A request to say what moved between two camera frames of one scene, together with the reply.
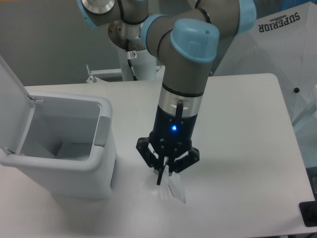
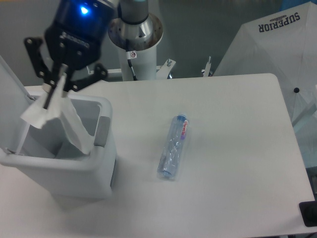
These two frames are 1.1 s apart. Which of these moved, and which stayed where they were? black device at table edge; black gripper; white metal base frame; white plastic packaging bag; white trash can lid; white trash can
Moved: black gripper; white plastic packaging bag
Stayed: white trash can; white trash can lid; white metal base frame; black device at table edge
